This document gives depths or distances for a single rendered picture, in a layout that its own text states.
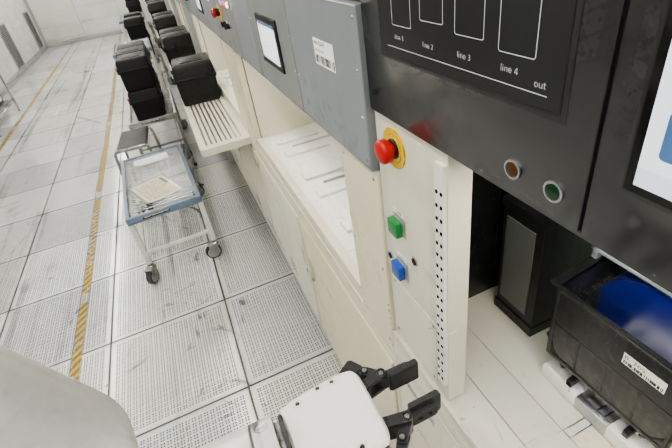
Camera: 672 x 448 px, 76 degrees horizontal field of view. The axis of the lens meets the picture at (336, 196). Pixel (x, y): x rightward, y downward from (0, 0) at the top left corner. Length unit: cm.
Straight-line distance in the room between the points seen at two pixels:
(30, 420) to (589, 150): 44
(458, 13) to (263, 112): 167
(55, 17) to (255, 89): 1209
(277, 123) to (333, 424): 174
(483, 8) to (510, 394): 72
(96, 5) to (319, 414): 1353
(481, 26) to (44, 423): 47
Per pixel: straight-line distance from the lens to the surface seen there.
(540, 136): 42
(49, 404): 39
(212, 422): 207
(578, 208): 41
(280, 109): 209
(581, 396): 94
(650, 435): 86
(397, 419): 52
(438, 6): 50
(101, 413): 41
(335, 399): 53
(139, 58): 403
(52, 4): 1392
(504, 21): 42
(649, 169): 36
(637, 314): 87
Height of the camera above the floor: 165
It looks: 32 degrees down
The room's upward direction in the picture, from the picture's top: 9 degrees counter-clockwise
